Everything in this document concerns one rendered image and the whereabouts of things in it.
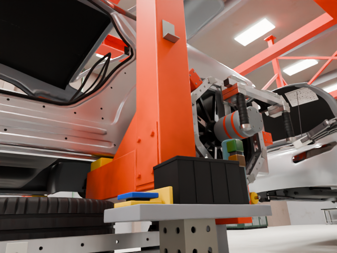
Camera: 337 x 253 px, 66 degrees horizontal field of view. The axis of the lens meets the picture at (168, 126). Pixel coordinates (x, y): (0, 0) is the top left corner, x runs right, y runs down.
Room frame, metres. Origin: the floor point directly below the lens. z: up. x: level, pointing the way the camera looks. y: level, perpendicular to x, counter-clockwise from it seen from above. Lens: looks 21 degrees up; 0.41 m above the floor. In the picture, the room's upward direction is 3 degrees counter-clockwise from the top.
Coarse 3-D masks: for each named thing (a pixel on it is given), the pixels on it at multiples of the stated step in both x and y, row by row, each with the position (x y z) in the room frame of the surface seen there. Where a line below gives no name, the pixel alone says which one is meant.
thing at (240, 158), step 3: (231, 156) 0.82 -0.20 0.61; (234, 156) 0.81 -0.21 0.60; (237, 156) 0.80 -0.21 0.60; (240, 156) 0.81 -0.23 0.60; (243, 156) 0.82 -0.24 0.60; (228, 159) 0.83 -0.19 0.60; (231, 159) 0.82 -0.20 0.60; (234, 159) 0.81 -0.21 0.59; (237, 159) 0.80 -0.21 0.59; (240, 159) 0.81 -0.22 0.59; (243, 159) 0.82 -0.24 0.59; (240, 162) 0.81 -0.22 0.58; (243, 162) 0.82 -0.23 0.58; (240, 165) 0.81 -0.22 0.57; (243, 165) 0.81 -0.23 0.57
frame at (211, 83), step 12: (204, 84) 1.14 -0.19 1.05; (216, 84) 1.19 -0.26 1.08; (192, 96) 1.08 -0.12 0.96; (192, 108) 1.08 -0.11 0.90; (252, 144) 1.41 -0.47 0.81; (204, 156) 1.11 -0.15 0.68; (252, 156) 1.41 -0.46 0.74; (264, 156) 1.38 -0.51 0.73; (252, 168) 1.32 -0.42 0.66; (252, 180) 1.30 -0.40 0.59
